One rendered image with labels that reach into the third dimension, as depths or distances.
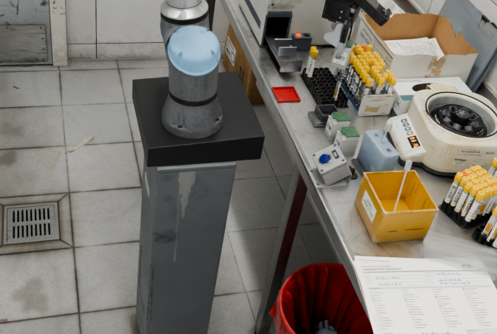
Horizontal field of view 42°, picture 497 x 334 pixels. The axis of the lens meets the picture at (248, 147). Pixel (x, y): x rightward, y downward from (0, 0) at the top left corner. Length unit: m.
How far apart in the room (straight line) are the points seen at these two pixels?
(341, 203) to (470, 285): 0.34
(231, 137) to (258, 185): 1.31
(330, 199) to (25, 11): 2.15
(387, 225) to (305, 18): 0.84
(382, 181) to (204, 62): 0.50
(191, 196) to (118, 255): 0.92
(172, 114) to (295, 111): 0.42
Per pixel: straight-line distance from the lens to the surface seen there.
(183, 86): 1.50
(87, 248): 2.56
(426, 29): 2.23
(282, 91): 1.90
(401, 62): 1.93
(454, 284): 1.49
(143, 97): 1.70
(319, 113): 1.79
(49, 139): 3.04
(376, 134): 1.65
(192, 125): 1.55
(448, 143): 1.69
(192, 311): 2.04
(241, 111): 1.66
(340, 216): 1.54
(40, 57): 3.48
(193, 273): 1.89
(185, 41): 1.49
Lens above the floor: 1.93
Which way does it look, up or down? 39 degrees down
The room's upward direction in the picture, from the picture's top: 10 degrees clockwise
